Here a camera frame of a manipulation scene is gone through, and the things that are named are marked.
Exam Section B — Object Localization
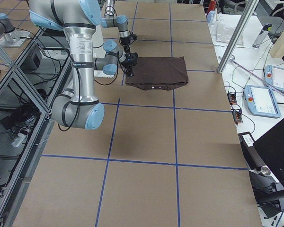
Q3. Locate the clear plastic bag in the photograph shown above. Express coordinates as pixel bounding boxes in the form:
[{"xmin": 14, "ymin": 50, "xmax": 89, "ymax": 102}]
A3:
[{"xmin": 216, "ymin": 24, "xmax": 236, "ymax": 44}]

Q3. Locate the black monitor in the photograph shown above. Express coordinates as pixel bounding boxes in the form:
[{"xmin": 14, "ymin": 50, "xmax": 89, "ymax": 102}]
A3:
[{"xmin": 254, "ymin": 118, "xmax": 284, "ymax": 186}]

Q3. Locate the teach pendant tablet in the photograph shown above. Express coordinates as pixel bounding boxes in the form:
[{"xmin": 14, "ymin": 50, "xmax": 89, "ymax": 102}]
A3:
[
  {"xmin": 244, "ymin": 85, "xmax": 281, "ymax": 118},
  {"xmin": 264, "ymin": 65, "xmax": 284, "ymax": 92}
]

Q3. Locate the far teach pendant tablet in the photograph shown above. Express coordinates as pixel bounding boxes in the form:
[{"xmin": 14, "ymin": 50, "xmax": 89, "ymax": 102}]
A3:
[{"xmin": 264, "ymin": 65, "xmax": 284, "ymax": 92}]

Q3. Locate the orange terminal block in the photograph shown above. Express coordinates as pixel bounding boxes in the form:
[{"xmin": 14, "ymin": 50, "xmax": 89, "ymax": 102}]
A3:
[{"xmin": 227, "ymin": 92, "xmax": 238, "ymax": 105}]

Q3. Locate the aluminium frame post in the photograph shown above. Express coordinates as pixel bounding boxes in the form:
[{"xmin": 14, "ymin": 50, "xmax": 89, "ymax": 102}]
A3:
[{"xmin": 217, "ymin": 0, "xmax": 259, "ymax": 74}]

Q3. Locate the reacher grabber stick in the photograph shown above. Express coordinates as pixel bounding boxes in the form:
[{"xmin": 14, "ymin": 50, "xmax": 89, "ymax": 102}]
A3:
[{"xmin": 229, "ymin": 55, "xmax": 284, "ymax": 97}]

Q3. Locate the brown t-shirt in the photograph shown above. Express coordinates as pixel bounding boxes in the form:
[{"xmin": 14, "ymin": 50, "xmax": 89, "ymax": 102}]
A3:
[{"xmin": 125, "ymin": 57, "xmax": 189, "ymax": 90}]

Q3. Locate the near teach pendant tablet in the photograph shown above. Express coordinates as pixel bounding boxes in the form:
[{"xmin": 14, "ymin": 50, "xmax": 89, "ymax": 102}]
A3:
[{"xmin": 244, "ymin": 85, "xmax": 281, "ymax": 118}]

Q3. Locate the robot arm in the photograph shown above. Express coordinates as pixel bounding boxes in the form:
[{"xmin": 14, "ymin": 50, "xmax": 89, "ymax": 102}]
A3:
[
  {"xmin": 101, "ymin": 0, "xmax": 133, "ymax": 53},
  {"xmin": 29, "ymin": 0, "xmax": 138, "ymax": 131}
]

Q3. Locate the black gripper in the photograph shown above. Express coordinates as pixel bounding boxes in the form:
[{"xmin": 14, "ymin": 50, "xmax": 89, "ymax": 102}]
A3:
[
  {"xmin": 119, "ymin": 36, "xmax": 131, "ymax": 54},
  {"xmin": 124, "ymin": 53, "xmax": 138, "ymax": 77}
]

